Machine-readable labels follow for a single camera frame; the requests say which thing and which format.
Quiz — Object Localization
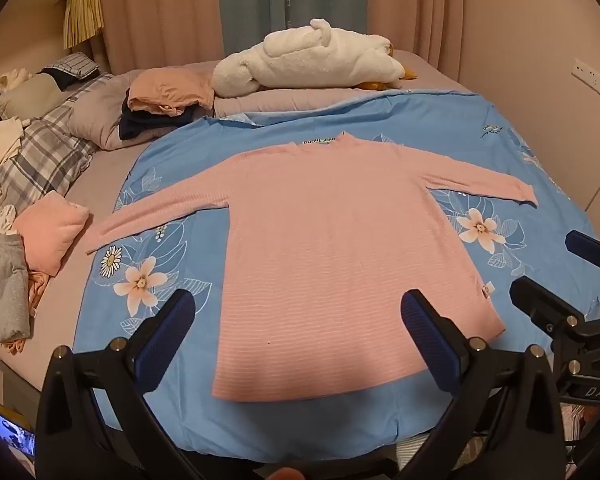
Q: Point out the pink striped sweater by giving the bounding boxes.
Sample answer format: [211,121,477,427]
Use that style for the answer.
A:
[84,131,539,403]

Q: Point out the white plush goose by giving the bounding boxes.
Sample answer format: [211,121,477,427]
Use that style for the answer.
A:
[211,18,418,98]

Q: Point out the striped pillow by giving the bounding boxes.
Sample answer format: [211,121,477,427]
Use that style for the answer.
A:
[42,51,101,81]

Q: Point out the orange cloth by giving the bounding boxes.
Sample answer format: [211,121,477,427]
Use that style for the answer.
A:
[0,269,49,356]

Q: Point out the pink curtain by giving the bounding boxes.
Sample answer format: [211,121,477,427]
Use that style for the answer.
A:
[92,0,226,73]
[415,0,481,81]

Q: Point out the folded pink clothes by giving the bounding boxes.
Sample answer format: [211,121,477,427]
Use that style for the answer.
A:
[126,67,216,113]

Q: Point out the folded navy clothes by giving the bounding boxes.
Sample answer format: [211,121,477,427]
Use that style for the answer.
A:
[119,90,201,142]

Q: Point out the small white plush toy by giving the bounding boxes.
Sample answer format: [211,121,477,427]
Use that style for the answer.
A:
[0,67,33,98]

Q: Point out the blue floral blanket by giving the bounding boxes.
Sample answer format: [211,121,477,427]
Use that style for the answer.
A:
[72,87,600,463]

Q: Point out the plaid duvet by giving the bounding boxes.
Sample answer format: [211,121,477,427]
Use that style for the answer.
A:
[0,77,106,241]

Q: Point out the pinkish grey pillow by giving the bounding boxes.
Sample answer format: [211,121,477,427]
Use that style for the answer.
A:
[214,85,473,118]

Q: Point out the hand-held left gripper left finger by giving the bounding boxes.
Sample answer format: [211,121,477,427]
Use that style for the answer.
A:
[35,287,197,480]

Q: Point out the lit phone screen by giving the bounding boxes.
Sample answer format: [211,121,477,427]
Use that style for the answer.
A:
[0,395,37,458]

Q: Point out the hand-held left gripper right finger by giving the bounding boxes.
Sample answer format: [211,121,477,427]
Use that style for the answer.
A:
[395,288,566,480]

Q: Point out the white wall socket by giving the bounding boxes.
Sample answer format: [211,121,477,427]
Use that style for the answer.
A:
[571,57,600,103]

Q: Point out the dark cloth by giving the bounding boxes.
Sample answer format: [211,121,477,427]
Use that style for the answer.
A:
[37,67,81,92]

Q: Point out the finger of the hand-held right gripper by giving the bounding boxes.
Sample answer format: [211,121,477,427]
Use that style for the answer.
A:
[566,230,600,272]
[509,276,586,333]

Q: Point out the pale green pillow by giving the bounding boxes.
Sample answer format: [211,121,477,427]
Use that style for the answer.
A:
[0,74,63,121]

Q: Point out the folded pink garment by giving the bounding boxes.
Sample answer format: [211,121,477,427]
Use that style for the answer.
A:
[12,192,91,278]

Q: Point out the yellow fringed hanging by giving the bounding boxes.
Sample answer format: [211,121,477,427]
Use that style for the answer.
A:
[62,0,105,51]

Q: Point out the grey garment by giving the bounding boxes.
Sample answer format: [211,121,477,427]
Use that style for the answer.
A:
[0,234,33,345]

